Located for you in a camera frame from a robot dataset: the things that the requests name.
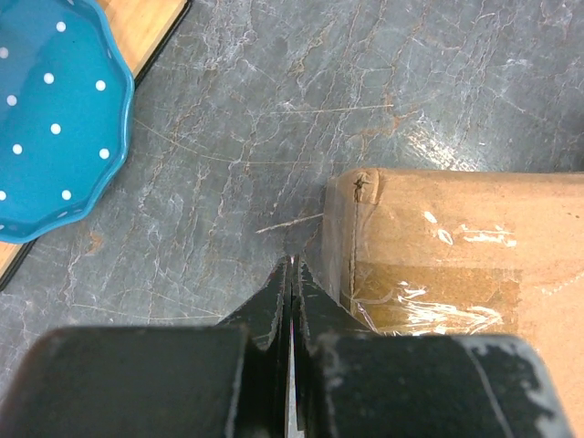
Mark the blue dotted plate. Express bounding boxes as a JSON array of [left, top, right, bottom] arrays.
[[0, 0, 137, 245]]

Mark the black wire wooden shelf rack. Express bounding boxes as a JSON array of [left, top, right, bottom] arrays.
[[0, 0, 193, 293]]

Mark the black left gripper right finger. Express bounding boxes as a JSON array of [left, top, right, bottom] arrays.
[[291, 255, 375, 437]]

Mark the brown cardboard express box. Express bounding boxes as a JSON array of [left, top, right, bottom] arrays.
[[321, 168, 583, 434]]

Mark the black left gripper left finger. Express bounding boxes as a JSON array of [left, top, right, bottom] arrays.
[[219, 256, 292, 437]]

